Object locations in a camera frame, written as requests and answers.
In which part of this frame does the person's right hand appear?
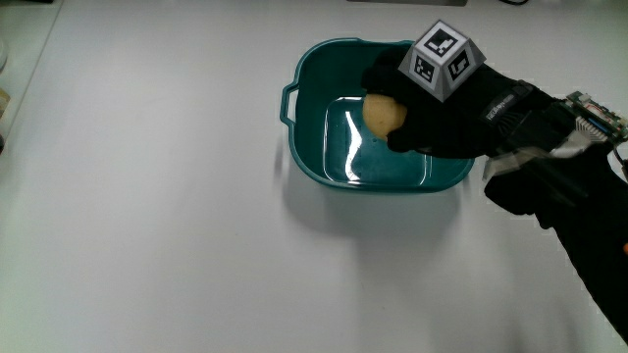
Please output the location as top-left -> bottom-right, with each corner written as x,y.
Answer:
361,19 -> 565,160

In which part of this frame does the yellow potato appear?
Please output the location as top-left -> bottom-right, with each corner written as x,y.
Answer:
362,93 -> 408,140

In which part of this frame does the teal plastic basin plate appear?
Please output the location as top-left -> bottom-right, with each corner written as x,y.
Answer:
279,37 -> 476,194

